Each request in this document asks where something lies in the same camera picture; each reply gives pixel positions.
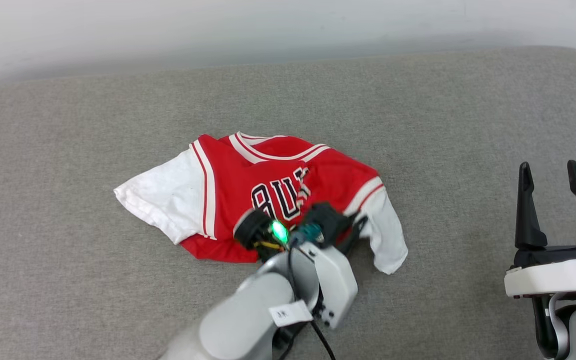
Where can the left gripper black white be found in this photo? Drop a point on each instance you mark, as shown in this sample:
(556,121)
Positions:
(252,229)

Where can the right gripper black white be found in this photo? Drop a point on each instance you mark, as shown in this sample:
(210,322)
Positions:
(553,277)

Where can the red white basketball jersey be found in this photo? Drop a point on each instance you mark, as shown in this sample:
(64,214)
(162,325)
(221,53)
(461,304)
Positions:
(228,175)

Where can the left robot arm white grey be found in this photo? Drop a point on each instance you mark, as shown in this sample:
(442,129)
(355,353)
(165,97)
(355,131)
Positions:
(240,327)

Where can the white paper label tag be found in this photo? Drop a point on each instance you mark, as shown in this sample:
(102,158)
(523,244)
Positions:
(290,313)

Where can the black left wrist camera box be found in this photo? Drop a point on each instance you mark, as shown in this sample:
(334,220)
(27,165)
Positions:
(329,220)

